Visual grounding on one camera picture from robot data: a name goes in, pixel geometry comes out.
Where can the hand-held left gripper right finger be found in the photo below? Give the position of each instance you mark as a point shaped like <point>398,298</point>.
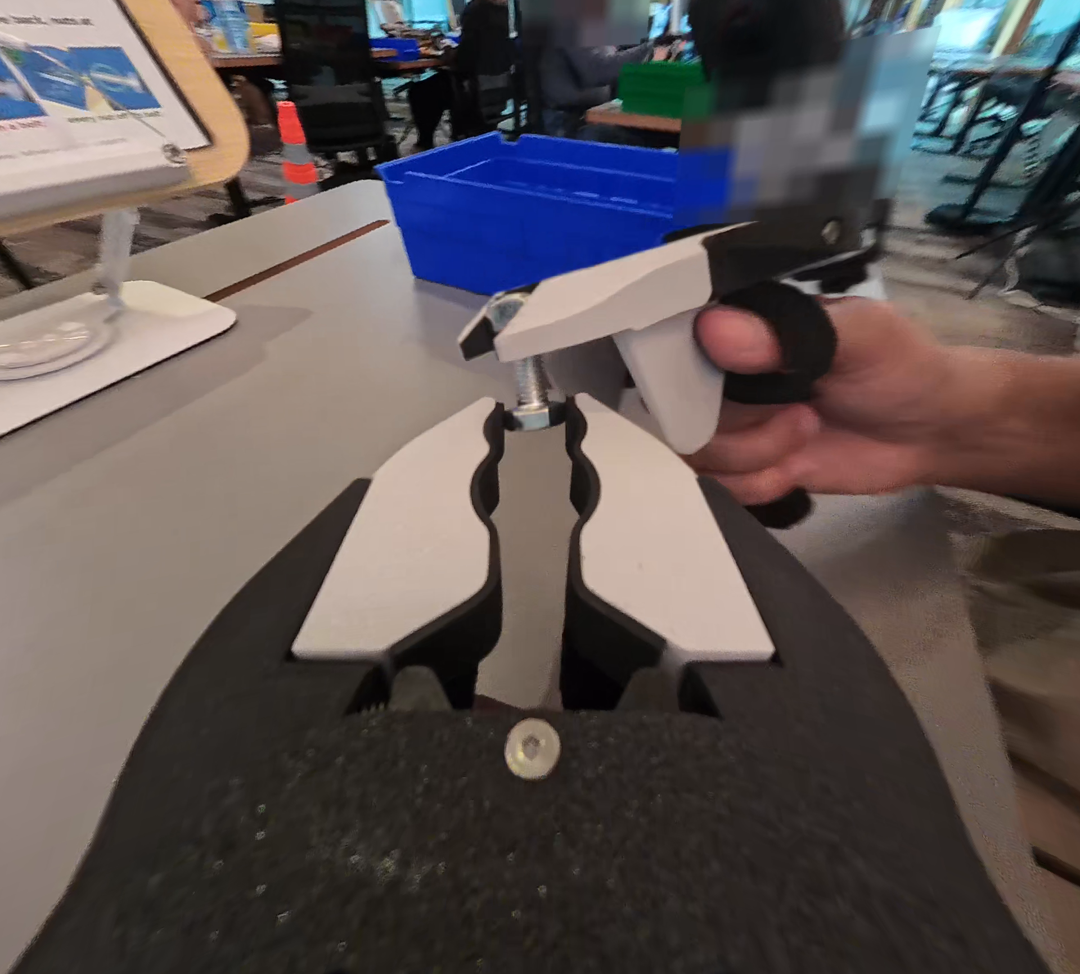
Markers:
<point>666,552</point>

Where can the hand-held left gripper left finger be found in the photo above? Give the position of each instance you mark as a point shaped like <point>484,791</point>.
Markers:
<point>396,552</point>

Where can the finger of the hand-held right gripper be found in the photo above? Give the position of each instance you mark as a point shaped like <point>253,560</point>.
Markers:
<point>474,337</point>
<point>591,299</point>

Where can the silver hex bolt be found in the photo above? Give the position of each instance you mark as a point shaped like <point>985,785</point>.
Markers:
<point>531,379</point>

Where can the person's right forearm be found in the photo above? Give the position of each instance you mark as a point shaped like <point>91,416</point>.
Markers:
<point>1012,434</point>

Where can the person's right hand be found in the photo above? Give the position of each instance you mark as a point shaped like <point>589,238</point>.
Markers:
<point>877,417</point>

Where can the blue divided plastic bin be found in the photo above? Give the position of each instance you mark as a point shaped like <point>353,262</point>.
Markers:
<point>523,232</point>

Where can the wooden top work table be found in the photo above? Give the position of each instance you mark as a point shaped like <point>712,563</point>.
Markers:
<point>624,115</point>

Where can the green plastic bin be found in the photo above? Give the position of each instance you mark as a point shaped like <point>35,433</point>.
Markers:
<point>658,88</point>

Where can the orange traffic cone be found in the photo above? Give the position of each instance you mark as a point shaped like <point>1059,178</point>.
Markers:
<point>299,164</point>

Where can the instruction board on white stand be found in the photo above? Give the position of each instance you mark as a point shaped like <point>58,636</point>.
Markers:
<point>169,316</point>

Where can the black office chair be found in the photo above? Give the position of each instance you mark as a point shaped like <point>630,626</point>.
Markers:
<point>329,63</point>

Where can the printed instruction sheet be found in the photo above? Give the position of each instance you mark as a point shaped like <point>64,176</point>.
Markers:
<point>67,63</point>

